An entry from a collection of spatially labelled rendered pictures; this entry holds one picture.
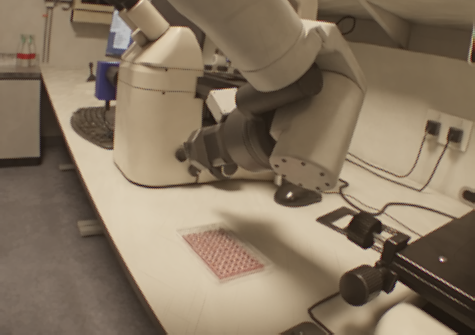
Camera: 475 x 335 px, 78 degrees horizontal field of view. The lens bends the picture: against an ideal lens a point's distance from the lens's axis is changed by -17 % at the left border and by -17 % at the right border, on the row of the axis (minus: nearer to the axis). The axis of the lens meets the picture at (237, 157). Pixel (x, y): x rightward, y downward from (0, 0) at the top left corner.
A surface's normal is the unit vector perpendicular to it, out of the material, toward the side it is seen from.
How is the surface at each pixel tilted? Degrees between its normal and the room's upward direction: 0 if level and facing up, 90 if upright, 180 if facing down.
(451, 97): 90
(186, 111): 90
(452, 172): 90
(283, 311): 0
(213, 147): 99
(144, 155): 90
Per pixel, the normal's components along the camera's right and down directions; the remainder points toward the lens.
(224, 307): 0.15, -0.95
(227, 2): 0.18, 0.80
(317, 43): 0.70, 0.06
